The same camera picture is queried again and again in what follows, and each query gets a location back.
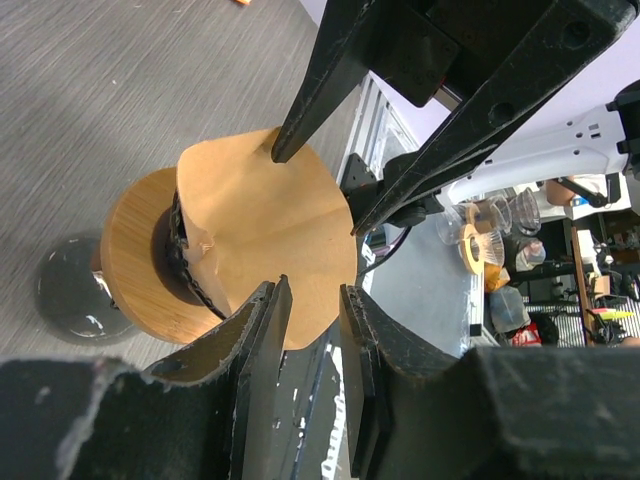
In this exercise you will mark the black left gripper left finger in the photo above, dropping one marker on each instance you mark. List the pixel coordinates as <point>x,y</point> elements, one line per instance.
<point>204,412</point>

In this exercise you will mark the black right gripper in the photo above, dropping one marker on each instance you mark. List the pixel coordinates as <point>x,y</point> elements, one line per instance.
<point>505,59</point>

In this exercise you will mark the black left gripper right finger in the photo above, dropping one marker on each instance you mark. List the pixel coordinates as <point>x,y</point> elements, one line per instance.
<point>415,412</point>

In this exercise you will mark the blue ribbed glass dripper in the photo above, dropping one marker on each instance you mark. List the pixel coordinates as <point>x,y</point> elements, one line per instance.
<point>175,246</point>

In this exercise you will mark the brown paper coffee filter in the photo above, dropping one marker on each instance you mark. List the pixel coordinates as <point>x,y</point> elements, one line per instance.
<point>249,220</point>

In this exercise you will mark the wooden ring dripper holder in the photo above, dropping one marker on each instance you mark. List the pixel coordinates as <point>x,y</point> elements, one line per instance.
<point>135,268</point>

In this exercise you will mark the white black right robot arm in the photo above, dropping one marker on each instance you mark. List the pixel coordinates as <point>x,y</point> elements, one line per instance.
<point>603,140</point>

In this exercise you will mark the spare clear glass dripper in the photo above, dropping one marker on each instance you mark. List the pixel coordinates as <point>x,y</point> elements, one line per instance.
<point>491,247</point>

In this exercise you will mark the dark glass dripper on floor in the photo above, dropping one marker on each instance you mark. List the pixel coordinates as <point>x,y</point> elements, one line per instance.
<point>525,213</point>

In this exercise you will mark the glass coffee carafe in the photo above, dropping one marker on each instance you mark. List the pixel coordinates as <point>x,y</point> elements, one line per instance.
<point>73,298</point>

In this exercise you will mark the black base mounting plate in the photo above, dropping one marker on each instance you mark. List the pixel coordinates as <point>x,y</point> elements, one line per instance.
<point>309,435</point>

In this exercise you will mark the person in white shirt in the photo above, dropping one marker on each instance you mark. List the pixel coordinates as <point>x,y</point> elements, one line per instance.
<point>580,196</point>

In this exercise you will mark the spare wooden ring holder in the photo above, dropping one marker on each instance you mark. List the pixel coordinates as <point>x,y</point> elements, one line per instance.
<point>472,247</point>

